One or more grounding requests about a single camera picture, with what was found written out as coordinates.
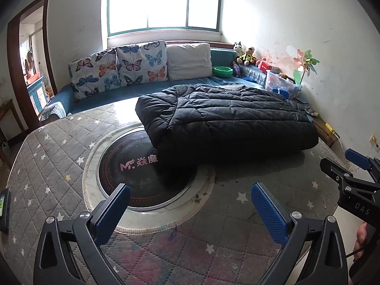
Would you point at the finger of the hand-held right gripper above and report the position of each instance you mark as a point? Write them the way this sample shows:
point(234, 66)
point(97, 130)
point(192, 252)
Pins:
point(334, 169)
point(357, 158)

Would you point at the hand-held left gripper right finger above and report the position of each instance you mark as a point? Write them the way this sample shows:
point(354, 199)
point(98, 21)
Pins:
point(271, 213)

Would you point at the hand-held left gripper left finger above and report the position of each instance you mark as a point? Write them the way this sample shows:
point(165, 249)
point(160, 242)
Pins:
point(111, 213)

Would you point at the black puffer jacket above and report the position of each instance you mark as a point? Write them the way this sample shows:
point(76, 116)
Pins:
point(231, 118)

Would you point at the person's right hand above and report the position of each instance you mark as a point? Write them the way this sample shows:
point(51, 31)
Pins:
point(360, 240)

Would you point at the wooden crate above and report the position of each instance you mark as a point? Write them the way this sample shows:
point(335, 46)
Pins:
point(325, 136)

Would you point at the round black cooktop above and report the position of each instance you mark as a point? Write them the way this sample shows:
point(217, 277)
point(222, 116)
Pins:
point(133, 184)

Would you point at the clear plastic toy box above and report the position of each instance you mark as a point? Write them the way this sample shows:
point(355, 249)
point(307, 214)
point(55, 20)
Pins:
point(282, 81)

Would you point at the black smartphone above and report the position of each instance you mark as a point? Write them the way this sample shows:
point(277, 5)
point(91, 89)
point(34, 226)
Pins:
point(4, 210)

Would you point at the colourful pinwheel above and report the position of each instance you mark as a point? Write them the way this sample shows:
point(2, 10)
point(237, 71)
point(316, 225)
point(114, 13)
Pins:
point(305, 63)

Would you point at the blue sofa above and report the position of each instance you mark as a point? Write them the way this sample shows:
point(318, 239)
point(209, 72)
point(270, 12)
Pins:
point(89, 103)

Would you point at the white patterned cloth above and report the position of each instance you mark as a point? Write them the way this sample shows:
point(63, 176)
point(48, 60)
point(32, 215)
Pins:
point(53, 111)

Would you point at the white bag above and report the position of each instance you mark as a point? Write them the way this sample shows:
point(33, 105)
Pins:
point(6, 149)

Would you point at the red box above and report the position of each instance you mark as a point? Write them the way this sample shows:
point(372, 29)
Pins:
point(265, 66)

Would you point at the purple toy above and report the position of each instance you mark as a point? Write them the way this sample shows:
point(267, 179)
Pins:
point(237, 69)

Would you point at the wooden desk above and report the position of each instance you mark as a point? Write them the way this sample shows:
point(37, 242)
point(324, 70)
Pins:
point(9, 118)

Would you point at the blue cabinet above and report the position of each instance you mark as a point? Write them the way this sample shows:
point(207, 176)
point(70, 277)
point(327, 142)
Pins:
point(37, 95)

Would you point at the butterfly print pillow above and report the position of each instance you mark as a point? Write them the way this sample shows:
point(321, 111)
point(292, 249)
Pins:
point(92, 74)
point(142, 63)

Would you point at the bear plush toy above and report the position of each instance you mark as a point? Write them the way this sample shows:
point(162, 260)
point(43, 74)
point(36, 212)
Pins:
point(247, 57)

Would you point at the green bowl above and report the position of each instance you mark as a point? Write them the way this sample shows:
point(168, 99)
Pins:
point(223, 71)

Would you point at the white pillow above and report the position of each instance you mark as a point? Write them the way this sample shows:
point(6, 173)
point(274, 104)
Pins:
point(188, 61)

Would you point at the white wall socket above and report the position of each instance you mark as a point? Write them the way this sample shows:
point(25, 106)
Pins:
point(374, 142)

